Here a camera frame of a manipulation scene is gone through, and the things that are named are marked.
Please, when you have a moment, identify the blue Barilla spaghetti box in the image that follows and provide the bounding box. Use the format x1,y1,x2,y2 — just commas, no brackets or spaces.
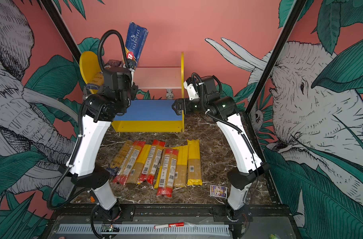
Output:
125,22,149,71

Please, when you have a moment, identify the red-end spaghetti pack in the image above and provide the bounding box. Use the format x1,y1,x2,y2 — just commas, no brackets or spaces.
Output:
138,140,165,185
112,141,146,185
157,148,178,198

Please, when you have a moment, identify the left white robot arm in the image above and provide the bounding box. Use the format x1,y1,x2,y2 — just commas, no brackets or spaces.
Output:
56,66,138,212

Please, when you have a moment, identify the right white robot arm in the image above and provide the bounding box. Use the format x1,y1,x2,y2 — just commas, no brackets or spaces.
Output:
172,73,269,212

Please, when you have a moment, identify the yellow shelf unit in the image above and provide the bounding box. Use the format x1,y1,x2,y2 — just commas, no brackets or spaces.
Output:
79,51,185,133

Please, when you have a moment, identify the gold blue Molisana spaghetti pack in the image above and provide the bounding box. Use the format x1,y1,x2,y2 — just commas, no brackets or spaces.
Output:
107,140,134,176

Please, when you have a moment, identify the far right yellow spaghetti pack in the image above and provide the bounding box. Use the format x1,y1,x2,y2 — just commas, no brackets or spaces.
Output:
187,140,202,186

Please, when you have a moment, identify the yellow-band spaghetti pack left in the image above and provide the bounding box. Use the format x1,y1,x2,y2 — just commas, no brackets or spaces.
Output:
127,144,151,184

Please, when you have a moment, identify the wide yellow spaghetti pack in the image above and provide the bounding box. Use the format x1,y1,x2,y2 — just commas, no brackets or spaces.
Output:
173,145,188,188

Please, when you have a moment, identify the narrow yellow spaghetti pack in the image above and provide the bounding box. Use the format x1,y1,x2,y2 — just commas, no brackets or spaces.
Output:
154,148,165,189

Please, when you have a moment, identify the small playing card box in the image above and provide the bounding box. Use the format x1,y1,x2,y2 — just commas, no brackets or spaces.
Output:
210,185,228,199

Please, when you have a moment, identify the red white marker pen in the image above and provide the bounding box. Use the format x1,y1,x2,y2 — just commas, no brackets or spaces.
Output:
154,222,184,230

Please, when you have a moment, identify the small green circuit board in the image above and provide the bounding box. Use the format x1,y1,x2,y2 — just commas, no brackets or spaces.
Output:
101,224,120,234

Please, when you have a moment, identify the white perforated rail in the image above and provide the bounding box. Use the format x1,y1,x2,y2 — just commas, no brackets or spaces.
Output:
54,224,231,237

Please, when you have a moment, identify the black base frame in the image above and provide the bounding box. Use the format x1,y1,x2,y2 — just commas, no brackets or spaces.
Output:
54,203,292,223

